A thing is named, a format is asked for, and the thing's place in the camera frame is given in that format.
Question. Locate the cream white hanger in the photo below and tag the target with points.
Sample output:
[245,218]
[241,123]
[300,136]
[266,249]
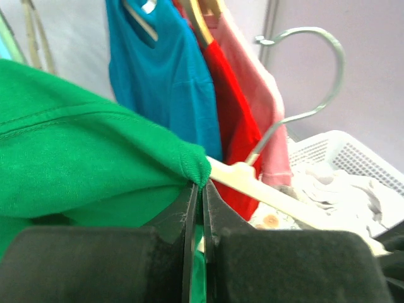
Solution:
[241,175]

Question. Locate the green t shirt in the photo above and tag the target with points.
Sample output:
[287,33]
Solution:
[68,152]

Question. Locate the wooden hanger with red shirt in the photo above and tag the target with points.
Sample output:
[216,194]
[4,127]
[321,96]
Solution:
[197,20]

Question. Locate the white hanger with blue shirt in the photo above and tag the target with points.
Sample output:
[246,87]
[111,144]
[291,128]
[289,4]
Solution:
[146,27]

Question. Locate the grey plastic hanger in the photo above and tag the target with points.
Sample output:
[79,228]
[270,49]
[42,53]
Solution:
[37,38]

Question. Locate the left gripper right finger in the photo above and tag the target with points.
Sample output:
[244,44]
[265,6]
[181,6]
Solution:
[244,264]

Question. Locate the wooden hanger with pink shirt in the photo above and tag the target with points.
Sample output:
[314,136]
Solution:
[213,7]

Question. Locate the pink t shirt hanging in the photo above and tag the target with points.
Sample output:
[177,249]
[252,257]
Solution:
[260,90]

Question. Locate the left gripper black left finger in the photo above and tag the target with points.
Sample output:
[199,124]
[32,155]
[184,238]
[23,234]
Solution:
[153,263]

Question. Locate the white cloth in basket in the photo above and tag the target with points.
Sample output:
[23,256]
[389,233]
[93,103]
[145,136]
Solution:
[358,202]

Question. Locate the right white plastic basket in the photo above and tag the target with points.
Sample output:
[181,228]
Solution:
[339,150]

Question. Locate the red t shirt hanging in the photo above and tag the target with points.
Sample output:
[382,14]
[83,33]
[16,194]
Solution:
[238,130]

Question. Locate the floral table cloth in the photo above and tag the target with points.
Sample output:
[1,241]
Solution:
[266,217]

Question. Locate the blue t shirt hanging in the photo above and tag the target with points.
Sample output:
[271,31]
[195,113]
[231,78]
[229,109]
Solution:
[166,81]

